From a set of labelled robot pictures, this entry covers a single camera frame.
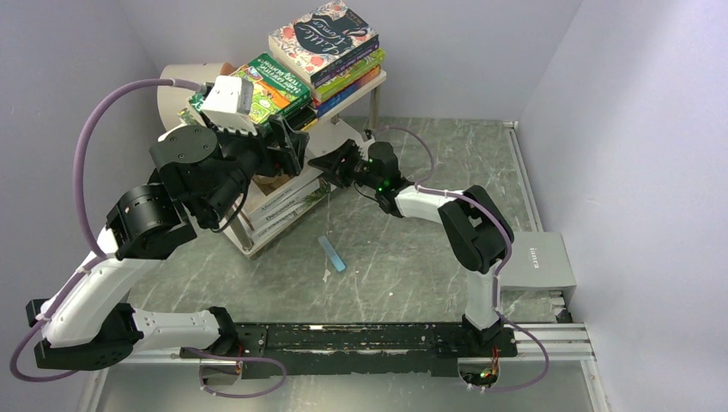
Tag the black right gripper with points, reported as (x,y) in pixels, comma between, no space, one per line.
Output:
(332,166)

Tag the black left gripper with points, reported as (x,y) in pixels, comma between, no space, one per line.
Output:
(288,157)

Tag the black Moon and Sixpence book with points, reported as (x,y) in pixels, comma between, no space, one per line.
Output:
(300,119)

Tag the white magazine with photo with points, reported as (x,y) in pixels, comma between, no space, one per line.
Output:
(266,192)

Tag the brown cover book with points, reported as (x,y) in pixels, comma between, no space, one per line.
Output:
(286,206)

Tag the green 104-storey treehouse book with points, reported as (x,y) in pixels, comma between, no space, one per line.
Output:
(277,91)

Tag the white palm leaf book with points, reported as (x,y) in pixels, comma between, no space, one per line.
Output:
(272,229)

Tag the floral Little Women book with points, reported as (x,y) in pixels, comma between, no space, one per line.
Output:
(319,41)

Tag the grey laptop box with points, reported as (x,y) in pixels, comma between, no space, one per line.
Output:
(539,262)

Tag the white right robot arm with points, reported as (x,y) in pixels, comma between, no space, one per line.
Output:
(478,234)

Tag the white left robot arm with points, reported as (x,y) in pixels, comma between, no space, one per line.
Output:
(199,174)

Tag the blue orange book in stack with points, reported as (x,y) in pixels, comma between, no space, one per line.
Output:
(339,97)

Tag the green treehouse book in stack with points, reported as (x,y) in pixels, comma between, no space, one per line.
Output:
(320,98)

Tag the white two-tier shelf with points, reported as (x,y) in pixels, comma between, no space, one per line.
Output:
(326,134)

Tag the light blue glue stick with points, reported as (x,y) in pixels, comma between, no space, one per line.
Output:
(332,254)

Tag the purple treehouse book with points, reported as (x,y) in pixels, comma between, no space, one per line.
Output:
(352,59)

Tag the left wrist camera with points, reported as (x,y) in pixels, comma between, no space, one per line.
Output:
(229,103)

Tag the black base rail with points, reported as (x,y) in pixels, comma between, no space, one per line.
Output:
(366,348)

